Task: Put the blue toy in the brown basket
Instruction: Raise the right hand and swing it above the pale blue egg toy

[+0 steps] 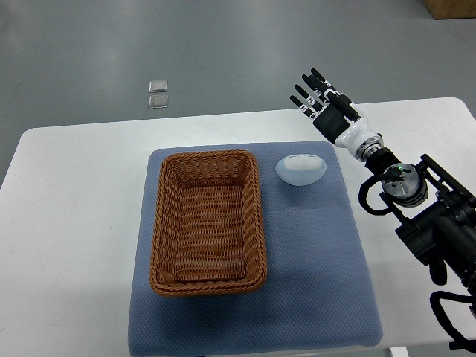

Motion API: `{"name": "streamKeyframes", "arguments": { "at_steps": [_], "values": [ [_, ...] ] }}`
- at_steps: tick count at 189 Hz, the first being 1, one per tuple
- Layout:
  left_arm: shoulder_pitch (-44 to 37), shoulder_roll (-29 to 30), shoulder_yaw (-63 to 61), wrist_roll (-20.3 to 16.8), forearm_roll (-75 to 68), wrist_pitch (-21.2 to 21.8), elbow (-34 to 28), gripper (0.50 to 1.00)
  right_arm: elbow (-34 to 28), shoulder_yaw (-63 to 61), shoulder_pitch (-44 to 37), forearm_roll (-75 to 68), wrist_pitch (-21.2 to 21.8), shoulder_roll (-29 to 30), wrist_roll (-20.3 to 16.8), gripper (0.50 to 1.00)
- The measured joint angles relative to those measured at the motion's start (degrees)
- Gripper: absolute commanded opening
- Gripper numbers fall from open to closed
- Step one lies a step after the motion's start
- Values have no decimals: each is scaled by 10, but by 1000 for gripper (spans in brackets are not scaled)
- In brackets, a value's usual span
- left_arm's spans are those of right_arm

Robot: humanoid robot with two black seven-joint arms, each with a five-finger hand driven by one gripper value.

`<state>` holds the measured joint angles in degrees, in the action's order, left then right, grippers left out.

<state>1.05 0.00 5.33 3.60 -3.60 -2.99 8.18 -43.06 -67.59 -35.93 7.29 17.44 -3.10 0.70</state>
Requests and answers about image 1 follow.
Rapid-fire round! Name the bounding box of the light blue round toy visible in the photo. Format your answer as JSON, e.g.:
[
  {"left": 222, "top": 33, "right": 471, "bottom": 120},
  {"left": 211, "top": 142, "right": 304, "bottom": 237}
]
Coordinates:
[{"left": 275, "top": 154, "right": 327, "bottom": 187}]

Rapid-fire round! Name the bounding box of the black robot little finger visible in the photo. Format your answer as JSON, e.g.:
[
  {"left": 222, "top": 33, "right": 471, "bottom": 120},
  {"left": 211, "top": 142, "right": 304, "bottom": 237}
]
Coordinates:
[{"left": 289, "top": 95, "right": 316, "bottom": 120}]

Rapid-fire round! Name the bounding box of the brown woven basket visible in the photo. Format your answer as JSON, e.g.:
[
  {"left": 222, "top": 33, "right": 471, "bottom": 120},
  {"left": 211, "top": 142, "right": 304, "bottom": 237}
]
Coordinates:
[{"left": 149, "top": 149, "right": 268, "bottom": 298}]

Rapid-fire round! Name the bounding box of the blue cloth mat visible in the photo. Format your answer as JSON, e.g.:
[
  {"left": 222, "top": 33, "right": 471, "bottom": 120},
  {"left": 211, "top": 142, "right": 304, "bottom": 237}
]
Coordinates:
[{"left": 128, "top": 141, "right": 383, "bottom": 356}]

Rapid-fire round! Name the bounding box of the upper floor plate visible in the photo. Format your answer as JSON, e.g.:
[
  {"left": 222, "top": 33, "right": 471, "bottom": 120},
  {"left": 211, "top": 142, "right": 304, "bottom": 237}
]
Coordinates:
[{"left": 148, "top": 80, "right": 168, "bottom": 93}]

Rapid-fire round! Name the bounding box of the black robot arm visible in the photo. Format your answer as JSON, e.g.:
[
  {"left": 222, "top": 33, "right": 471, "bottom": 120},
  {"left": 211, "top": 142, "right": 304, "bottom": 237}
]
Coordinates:
[{"left": 290, "top": 69, "right": 475, "bottom": 353}]

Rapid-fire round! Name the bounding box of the white table leg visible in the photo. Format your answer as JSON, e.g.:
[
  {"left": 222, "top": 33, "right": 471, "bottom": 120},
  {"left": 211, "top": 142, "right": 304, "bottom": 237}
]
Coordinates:
[{"left": 389, "top": 347, "right": 409, "bottom": 357}]

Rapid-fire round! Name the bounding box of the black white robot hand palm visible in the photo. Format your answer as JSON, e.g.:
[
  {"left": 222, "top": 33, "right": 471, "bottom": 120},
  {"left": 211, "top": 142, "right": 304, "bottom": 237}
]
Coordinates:
[{"left": 312, "top": 105, "right": 383, "bottom": 161}]

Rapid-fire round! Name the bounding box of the lower floor plate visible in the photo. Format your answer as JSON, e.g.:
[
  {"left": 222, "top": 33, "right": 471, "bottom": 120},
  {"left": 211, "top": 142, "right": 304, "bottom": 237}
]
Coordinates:
[{"left": 148, "top": 94, "right": 169, "bottom": 109}]

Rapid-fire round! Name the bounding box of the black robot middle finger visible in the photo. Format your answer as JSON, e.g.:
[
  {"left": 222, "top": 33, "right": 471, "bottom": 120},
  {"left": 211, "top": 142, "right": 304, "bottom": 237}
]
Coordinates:
[{"left": 301, "top": 74, "right": 331, "bottom": 101}]

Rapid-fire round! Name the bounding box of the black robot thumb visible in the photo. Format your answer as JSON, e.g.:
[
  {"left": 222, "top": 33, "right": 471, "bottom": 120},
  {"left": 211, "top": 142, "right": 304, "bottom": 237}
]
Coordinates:
[{"left": 324, "top": 90, "right": 361, "bottom": 122}]

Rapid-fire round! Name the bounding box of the floor plate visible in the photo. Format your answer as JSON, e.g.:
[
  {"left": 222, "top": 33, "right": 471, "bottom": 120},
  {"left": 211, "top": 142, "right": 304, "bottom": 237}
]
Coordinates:
[
  {"left": 148, "top": 94, "right": 169, "bottom": 109},
  {"left": 148, "top": 80, "right": 168, "bottom": 93}
]

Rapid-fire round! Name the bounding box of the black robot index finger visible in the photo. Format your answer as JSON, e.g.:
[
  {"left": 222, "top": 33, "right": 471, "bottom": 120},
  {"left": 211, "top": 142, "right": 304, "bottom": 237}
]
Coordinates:
[{"left": 310, "top": 68, "right": 336, "bottom": 94}]

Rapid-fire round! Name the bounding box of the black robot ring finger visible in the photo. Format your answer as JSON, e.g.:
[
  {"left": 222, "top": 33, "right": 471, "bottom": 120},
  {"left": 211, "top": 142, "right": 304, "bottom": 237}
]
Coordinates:
[{"left": 294, "top": 84, "right": 324, "bottom": 110}]

